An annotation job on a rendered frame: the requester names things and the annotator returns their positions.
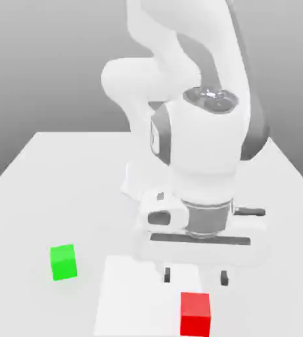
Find small red cube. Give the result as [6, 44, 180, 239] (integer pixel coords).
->
[179, 291, 212, 337]

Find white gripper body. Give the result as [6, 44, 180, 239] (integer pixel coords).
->
[133, 220, 267, 268]

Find small green cube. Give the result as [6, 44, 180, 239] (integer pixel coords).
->
[49, 244, 78, 282]

